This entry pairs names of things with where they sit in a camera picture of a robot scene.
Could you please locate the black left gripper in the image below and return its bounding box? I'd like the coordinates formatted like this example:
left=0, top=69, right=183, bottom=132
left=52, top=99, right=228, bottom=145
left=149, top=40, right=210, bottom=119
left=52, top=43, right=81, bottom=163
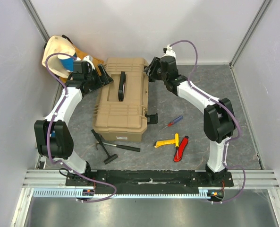
left=85, top=65, right=113, bottom=93

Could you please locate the tan plastic tool box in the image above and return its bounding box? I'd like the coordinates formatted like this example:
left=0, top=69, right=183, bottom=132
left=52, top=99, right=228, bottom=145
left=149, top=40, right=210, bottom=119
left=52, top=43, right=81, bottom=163
left=93, top=57, right=149, bottom=142

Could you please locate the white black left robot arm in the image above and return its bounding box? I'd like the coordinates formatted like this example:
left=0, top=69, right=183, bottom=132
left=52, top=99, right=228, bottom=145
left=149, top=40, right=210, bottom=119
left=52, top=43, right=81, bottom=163
left=34, top=59, right=113, bottom=186

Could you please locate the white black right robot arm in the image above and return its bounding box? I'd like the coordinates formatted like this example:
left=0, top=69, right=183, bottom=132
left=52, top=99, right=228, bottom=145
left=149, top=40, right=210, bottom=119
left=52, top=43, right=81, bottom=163
left=144, top=56, right=236, bottom=186

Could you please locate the tan leather tool bag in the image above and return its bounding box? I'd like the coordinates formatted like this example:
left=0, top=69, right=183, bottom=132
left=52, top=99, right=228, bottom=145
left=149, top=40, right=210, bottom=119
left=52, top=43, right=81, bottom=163
left=42, top=35, right=104, bottom=82

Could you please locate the blue paper towel roll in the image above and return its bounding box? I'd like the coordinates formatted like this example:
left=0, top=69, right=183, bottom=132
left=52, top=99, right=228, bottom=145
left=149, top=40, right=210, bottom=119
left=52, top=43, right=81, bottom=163
left=57, top=53, right=77, bottom=72

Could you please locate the yellow box cutter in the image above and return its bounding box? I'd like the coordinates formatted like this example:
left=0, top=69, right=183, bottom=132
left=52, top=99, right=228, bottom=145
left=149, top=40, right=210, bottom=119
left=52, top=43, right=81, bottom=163
left=153, top=139, right=175, bottom=148

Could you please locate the black rubber mallet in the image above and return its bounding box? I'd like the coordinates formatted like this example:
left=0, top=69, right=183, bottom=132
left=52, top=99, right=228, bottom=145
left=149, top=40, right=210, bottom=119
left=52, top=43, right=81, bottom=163
left=91, top=129, right=118, bottom=165

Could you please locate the red box cutter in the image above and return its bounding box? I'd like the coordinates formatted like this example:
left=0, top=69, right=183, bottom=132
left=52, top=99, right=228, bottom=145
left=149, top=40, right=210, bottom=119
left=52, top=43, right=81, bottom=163
left=173, top=136, right=189, bottom=162

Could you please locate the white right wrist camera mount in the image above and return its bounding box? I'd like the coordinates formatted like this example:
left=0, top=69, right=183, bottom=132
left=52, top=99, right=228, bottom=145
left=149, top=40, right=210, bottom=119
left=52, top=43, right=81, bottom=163
left=163, top=44, right=176, bottom=58

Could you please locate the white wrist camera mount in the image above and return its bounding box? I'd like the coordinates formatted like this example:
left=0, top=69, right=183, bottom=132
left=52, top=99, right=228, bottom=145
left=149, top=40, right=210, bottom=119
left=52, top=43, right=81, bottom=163
left=163, top=44, right=176, bottom=58
left=82, top=55, right=95, bottom=71

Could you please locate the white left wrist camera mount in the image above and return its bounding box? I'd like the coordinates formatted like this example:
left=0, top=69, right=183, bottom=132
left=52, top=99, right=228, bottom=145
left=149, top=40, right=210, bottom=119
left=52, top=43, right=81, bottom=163
left=82, top=55, right=95, bottom=71

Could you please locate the blue red handled screwdriver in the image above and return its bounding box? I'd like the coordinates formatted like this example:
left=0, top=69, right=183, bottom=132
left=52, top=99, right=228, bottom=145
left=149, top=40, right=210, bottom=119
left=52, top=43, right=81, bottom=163
left=160, top=115, right=183, bottom=131

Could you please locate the yellow handled screwdriver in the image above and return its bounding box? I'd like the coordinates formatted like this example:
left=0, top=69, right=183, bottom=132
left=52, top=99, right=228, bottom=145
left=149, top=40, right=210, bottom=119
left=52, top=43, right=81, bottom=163
left=174, top=133, right=179, bottom=159

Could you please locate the black handled claw hammer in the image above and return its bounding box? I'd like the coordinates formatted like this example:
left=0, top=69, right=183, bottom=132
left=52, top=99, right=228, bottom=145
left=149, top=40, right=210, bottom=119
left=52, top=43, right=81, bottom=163
left=95, top=141, right=141, bottom=152

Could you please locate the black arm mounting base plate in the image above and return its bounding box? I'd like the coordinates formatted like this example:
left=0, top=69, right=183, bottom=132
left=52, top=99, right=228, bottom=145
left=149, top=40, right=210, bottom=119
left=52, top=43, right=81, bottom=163
left=65, top=169, right=235, bottom=193

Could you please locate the grey slotted cable duct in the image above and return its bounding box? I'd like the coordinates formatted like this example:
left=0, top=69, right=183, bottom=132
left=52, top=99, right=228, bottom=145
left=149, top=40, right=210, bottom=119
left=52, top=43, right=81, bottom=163
left=33, top=184, right=213, bottom=199

